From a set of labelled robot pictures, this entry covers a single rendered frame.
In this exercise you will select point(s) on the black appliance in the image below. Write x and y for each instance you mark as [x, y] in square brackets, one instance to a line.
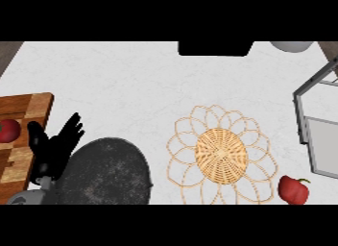
[216, 48]

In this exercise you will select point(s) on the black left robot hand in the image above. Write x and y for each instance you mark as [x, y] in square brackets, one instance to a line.
[54, 150]

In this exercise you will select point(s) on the grey metal tiered shelf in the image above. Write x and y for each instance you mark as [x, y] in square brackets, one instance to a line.
[330, 147]

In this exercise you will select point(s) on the red tomato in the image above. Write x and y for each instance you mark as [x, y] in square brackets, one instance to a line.
[5, 130]

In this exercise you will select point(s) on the red bell pepper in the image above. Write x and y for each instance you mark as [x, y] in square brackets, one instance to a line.
[294, 190]

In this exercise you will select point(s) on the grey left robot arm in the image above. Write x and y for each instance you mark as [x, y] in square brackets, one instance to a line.
[109, 173]

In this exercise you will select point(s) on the white bowl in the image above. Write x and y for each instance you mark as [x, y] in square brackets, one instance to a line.
[293, 45]

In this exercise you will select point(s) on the checkered wooden cutting board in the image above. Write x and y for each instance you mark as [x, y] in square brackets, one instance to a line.
[16, 105]

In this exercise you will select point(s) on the woven flower-shaped placemat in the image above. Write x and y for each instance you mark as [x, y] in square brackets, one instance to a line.
[222, 156]

